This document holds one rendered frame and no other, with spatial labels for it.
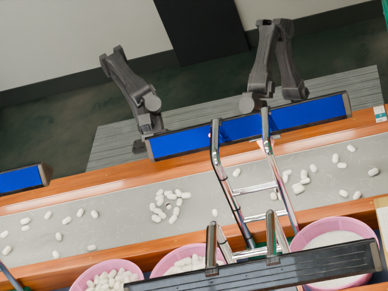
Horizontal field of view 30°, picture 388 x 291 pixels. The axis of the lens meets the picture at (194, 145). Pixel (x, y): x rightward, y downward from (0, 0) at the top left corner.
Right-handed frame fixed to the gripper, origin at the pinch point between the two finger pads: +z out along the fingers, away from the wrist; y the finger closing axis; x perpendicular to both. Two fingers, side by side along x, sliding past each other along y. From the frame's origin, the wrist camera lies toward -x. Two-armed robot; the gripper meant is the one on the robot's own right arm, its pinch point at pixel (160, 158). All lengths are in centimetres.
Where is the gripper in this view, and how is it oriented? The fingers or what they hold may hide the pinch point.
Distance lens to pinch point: 253.2
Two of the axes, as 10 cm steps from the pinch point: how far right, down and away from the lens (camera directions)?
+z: 1.8, 9.7, -1.9
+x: 2.8, 1.4, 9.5
